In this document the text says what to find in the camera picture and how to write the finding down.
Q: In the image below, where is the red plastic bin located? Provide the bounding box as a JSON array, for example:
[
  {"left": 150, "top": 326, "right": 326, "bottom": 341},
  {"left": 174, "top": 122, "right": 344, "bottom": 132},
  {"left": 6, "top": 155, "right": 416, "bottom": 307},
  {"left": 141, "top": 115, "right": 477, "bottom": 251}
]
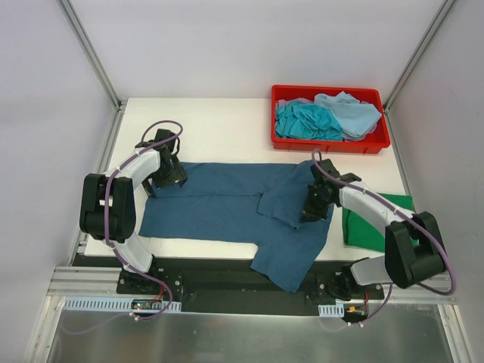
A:
[{"left": 270, "top": 85, "right": 390, "bottom": 154}]

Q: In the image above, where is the folded green t shirt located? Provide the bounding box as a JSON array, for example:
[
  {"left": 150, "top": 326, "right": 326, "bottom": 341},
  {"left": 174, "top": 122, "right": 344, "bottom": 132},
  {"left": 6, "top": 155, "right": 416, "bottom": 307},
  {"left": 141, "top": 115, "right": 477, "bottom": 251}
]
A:
[{"left": 342, "top": 194, "right": 414, "bottom": 253}]

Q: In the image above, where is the horizontal aluminium rail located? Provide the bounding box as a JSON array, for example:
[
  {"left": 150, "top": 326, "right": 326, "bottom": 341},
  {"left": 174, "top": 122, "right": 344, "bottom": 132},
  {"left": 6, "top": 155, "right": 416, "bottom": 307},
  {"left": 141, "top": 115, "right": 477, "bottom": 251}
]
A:
[{"left": 47, "top": 266, "right": 458, "bottom": 305}]

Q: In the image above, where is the left aluminium frame post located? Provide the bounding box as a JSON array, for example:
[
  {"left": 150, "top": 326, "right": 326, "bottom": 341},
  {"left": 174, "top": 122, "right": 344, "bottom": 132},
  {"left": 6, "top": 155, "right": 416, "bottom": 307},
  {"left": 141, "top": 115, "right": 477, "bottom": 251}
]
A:
[{"left": 56, "top": 0, "right": 123, "bottom": 110}]

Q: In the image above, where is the teal crumpled t shirt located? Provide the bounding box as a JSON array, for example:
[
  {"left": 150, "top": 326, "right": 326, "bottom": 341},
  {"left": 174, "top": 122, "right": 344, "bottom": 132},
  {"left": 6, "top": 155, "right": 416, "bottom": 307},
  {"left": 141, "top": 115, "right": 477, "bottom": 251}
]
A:
[{"left": 275, "top": 101, "right": 343, "bottom": 141}]

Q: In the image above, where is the slotted cable duct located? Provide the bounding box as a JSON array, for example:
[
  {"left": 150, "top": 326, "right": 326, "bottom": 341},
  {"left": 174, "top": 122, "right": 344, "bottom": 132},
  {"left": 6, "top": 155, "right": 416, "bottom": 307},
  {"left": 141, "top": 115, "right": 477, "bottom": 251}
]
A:
[
  {"left": 318, "top": 303, "right": 345, "bottom": 318},
  {"left": 64, "top": 296, "right": 182, "bottom": 314}
]

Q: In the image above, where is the left slotted cable duct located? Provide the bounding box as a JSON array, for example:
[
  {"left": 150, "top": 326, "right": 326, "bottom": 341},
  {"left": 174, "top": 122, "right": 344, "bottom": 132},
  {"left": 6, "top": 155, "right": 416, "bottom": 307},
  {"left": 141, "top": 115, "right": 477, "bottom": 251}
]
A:
[{"left": 64, "top": 296, "right": 182, "bottom": 314}]

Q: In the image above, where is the aluminium frame post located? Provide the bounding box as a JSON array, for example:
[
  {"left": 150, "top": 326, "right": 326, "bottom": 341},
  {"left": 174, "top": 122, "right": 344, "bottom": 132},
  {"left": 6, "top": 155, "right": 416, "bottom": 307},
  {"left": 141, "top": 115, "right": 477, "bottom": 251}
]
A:
[
  {"left": 56, "top": 0, "right": 123, "bottom": 110},
  {"left": 383, "top": 0, "right": 459, "bottom": 113}
]

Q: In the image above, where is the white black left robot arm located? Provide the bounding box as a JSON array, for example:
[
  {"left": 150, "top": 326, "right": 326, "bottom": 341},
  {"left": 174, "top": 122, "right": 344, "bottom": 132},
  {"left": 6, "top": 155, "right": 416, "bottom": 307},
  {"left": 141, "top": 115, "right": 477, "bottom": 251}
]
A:
[{"left": 79, "top": 129, "right": 188, "bottom": 294}]

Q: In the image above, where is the light blue crumpled t shirt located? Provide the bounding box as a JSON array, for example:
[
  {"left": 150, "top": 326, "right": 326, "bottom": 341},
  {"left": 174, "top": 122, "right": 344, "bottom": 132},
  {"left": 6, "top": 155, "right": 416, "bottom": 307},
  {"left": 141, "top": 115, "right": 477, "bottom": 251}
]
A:
[{"left": 314, "top": 91, "right": 382, "bottom": 141}]

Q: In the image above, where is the dark blue t shirt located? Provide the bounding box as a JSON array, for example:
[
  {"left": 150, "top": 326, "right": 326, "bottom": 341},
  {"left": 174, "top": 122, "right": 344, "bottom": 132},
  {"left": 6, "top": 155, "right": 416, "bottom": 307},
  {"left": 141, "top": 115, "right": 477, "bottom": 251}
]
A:
[{"left": 139, "top": 161, "right": 331, "bottom": 293}]

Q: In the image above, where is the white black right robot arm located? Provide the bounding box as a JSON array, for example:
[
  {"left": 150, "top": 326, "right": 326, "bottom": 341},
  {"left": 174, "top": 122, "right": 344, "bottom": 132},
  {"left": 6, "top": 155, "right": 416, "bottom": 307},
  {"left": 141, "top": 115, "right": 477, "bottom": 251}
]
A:
[{"left": 142, "top": 160, "right": 448, "bottom": 299}]

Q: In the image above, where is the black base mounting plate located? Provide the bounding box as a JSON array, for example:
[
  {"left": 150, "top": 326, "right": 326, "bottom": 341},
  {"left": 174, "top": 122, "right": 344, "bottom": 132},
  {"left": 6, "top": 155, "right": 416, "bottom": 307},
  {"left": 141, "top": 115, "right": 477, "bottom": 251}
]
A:
[{"left": 71, "top": 255, "right": 432, "bottom": 315}]

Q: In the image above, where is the right slotted cable duct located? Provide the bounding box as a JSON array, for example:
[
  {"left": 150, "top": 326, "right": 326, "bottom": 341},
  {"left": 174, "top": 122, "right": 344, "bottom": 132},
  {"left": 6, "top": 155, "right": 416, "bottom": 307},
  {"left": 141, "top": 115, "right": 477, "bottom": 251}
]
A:
[{"left": 318, "top": 303, "right": 345, "bottom": 318}]

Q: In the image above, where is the right aluminium frame post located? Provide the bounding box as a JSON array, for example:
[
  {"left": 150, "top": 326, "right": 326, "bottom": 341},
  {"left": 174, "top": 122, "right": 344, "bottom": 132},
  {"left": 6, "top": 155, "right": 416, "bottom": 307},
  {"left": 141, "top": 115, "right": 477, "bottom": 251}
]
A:
[{"left": 383, "top": 0, "right": 459, "bottom": 113}]

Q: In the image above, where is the lavender crumpled t shirt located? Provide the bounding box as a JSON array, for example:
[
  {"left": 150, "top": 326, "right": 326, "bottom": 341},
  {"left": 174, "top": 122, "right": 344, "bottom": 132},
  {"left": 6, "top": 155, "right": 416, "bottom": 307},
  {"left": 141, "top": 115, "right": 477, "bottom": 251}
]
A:
[{"left": 275, "top": 98, "right": 313, "bottom": 107}]

